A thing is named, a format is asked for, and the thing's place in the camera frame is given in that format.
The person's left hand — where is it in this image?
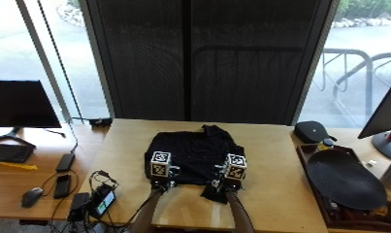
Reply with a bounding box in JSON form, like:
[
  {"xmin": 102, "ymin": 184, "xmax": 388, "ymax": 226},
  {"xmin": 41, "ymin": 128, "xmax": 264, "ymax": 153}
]
[{"xmin": 150, "ymin": 164, "xmax": 182, "ymax": 192}]

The person's right hand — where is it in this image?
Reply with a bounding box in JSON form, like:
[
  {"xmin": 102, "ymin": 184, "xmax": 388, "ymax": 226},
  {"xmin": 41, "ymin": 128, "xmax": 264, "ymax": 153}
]
[{"xmin": 208, "ymin": 163, "xmax": 246, "ymax": 194}]

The black garment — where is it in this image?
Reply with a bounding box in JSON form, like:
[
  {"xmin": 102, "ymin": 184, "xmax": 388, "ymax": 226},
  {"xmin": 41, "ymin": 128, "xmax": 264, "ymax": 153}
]
[{"xmin": 143, "ymin": 123, "xmax": 246, "ymax": 205}]

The white marker cube left glove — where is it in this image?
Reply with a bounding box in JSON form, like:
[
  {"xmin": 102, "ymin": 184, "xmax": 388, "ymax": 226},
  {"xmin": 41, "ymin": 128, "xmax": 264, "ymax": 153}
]
[{"xmin": 148, "ymin": 150, "xmax": 172, "ymax": 179}]

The white marker cube glove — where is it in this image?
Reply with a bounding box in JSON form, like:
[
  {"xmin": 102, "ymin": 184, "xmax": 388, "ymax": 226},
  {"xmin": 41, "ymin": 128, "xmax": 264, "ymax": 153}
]
[
  {"xmin": 223, "ymin": 152, "xmax": 248, "ymax": 182},
  {"xmin": 148, "ymin": 150, "xmax": 172, "ymax": 179}
]

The white marker cube right glove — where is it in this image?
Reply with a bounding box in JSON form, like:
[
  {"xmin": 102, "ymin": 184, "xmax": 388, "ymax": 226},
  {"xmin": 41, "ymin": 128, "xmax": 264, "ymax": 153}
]
[{"xmin": 223, "ymin": 152, "xmax": 248, "ymax": 182}]

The smartphone with lit screen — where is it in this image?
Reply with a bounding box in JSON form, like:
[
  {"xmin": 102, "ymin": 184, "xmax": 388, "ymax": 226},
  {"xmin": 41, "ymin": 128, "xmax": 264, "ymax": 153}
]
[{"xmin": 86, "ymin": 183, "xmax": 117, "ymax": 219}]

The small black box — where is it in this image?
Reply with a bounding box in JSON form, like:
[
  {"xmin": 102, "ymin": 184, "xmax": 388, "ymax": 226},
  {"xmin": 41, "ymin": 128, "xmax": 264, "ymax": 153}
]
[{"xmin": 67, "ymin": 192, "xmax": 91, "ymax": 212}]

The black socket block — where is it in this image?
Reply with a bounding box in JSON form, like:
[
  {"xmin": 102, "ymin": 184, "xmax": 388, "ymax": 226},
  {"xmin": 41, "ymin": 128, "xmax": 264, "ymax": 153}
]
[{"xmin": 86, "ymin": 117, "xmax": 113, "ymax": 128}]

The dark wooden tray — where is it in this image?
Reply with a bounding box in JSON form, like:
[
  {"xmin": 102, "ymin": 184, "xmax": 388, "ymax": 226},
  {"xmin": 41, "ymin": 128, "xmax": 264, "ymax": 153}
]
[{"xmin": 295, "ymin": 143, "xmax": 391, "ymax": 233}]

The black power adapter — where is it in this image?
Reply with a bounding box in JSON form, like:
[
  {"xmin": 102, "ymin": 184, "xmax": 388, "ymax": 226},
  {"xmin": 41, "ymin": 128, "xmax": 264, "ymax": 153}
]
[{"xmin": 54, "ymin": 152, "xmax": 75, "ymax": 173}]

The black smartphone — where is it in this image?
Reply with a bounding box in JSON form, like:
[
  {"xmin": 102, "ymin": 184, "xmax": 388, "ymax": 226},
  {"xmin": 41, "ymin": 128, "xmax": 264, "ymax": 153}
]
[{"xmin": 51, "ymin": 173, "xmax": 71, "ymax": 200}]

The black zip case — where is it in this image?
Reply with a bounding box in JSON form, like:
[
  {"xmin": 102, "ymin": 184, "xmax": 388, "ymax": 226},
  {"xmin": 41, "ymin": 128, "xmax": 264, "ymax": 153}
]
[{"xmin": 292, "ymin": 120, "xmax": 338, "ymax": 145}]

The small yellow bottle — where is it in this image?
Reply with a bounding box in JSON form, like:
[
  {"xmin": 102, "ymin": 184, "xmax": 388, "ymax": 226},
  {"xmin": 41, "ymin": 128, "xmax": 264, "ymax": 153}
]
[{"xmin": 316, "ymin": 138, "xmax": 336, "ymax": 152}]

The black oval dish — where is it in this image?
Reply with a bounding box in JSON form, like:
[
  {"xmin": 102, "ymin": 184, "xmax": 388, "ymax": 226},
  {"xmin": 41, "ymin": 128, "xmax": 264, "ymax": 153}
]
[{"xmin": 306, "ymin": 149, "xmax": 388, "ymax": 211}]

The black computer mouse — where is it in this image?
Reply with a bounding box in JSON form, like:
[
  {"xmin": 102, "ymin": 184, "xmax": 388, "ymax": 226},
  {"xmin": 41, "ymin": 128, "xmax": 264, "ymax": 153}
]
[{"xmin": 19, "ymin": 186, "xmax": 45, "ymax": 209}]

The yellow flat tool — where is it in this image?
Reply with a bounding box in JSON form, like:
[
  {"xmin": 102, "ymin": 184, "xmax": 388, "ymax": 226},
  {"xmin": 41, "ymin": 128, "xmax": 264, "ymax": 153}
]
[{"xmin": 0, "ymin": 161, "xmax": 39, "ymax": 171}]

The dark mesh screen panel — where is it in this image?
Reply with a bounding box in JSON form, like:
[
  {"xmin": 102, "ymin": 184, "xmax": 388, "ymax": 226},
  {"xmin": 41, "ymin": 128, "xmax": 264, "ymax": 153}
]
[{"xmin": 78, "ymin": 0, "xmax": 335, "ymax": 126}]

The black keyboard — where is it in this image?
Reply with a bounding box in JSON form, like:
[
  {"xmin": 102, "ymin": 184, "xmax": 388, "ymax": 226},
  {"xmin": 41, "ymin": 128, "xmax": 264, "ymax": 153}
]
[{"xmin": 0, "ymin": 143, "xmax": 35, "ymax": 164}]

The black computer monitor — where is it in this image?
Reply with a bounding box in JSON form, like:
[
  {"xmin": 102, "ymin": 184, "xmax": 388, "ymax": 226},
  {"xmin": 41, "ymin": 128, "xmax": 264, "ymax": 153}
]
[{"xmin": 0, "ymin": 80, "xmax": 63, "ymax": 149}]

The monitor with round grey base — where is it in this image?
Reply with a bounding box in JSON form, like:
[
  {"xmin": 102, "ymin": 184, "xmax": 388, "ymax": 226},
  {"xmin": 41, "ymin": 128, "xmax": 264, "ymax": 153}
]
[{"xmin": 356, "ymin": 82, "xmax": 391, "ymax": 160}]

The metal bicycle rack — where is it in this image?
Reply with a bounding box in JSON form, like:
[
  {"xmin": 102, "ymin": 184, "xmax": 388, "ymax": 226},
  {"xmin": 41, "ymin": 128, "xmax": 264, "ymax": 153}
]
[{"xmin": 318, "ymin": 48, "xmax": 391, "ymax": 121}]

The grey window post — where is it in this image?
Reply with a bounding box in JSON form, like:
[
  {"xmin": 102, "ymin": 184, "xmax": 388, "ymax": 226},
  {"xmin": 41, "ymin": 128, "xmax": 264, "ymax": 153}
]
[{"xmin": 14, "ymin": 0, "xmax": 73, "ymax": 122}]

